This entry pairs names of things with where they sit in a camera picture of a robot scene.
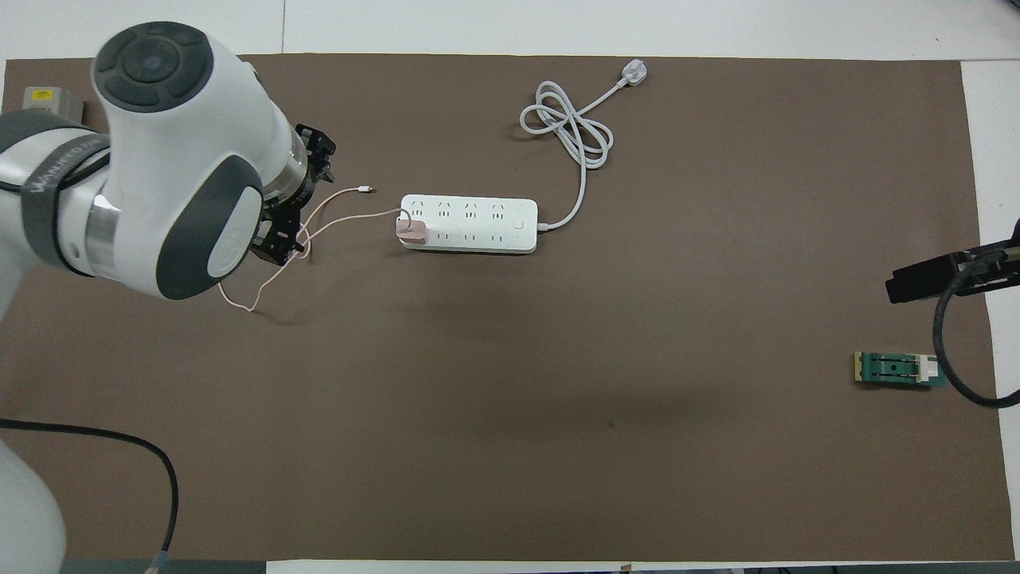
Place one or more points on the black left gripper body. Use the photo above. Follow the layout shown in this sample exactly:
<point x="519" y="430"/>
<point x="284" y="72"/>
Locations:
<point x="307" y="191"/>

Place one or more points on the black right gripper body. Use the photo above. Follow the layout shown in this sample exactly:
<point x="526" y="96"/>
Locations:
<point x="1006" y="247"/>

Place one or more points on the pink charger adapter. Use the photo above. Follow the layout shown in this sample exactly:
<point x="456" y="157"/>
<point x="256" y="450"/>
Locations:
<point x="413" y="231"/>

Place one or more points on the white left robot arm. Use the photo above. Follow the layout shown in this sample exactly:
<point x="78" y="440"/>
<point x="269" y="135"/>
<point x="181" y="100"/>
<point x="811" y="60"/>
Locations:
<point x="199" y="104"/>

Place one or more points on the white power strip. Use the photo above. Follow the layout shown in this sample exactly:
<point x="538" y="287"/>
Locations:
<point x="478" y="227"/>

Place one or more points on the brown table mat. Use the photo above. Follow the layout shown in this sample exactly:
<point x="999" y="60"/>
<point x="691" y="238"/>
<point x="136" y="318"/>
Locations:
<point x="558" y="399"/>

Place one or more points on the green knife switch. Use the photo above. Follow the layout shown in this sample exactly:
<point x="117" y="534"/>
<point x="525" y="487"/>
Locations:
<point x="899" y="370"/>

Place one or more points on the grey push-button switch box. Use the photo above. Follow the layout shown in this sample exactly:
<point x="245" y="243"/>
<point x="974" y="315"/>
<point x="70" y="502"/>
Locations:
<point x="48" y="100"/>

